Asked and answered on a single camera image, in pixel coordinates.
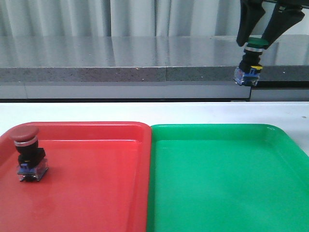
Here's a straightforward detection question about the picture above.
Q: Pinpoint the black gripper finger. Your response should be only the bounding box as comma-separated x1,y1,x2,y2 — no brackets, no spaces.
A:
262,0,305,49
236,0,265,46

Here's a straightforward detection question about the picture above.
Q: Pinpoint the green mushroom push button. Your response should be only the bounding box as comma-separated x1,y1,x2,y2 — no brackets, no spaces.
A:
234,37,268,87

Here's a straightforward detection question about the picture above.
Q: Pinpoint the red mushroom push button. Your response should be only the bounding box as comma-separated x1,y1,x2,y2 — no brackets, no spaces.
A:
9,125,49,182

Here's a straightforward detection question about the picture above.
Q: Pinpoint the green plastic tray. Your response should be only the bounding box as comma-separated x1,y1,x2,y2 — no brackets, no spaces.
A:
147,124,309,232

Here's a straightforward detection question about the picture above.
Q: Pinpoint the grey stone counter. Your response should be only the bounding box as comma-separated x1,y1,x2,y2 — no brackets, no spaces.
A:
0,35,309,102

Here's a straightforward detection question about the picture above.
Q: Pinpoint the red plastic tray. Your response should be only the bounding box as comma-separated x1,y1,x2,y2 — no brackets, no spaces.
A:
0,122,152,232

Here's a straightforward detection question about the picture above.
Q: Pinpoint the white curtain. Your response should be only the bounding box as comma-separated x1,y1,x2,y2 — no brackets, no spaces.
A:
0,0,289,37

